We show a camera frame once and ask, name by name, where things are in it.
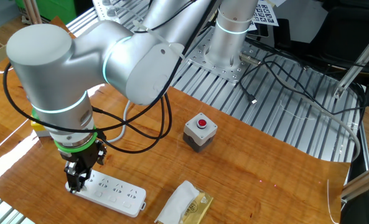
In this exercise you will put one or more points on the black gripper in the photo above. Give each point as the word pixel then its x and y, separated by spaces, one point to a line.
pixel 84 155

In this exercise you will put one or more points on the white four-socket power strip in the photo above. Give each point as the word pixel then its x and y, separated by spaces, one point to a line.
pixel 125 199

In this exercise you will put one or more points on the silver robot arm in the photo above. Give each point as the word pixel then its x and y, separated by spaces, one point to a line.
pixel 63 71

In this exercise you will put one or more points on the white power strip with plugs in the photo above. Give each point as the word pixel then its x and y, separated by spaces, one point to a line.
pixel 104 18

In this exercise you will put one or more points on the green button yellow box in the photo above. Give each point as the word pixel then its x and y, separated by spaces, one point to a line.
pixel 39 130

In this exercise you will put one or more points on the gold tissue pack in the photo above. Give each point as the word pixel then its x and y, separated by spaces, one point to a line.
pixel 178 202

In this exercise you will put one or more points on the red button grey box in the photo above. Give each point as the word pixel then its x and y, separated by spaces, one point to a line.
pixel 192 130

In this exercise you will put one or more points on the wood-grain table mat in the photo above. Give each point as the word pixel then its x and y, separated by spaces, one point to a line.
pixel 234 174

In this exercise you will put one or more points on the wooden stick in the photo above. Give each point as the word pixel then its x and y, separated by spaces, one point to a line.
pixel 38 15
pixel 28 15

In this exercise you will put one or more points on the fiducial marker sheet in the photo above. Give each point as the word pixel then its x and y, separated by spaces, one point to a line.
pixel 265 14

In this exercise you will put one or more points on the black bulky equipment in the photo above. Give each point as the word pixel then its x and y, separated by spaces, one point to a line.
pixel 352 37

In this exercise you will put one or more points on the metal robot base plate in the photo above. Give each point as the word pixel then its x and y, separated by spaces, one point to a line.
pixel 203 59

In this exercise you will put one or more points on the aluminium frame bar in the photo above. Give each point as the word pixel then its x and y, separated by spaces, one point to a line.
pixel 355 67
pixel 361 183

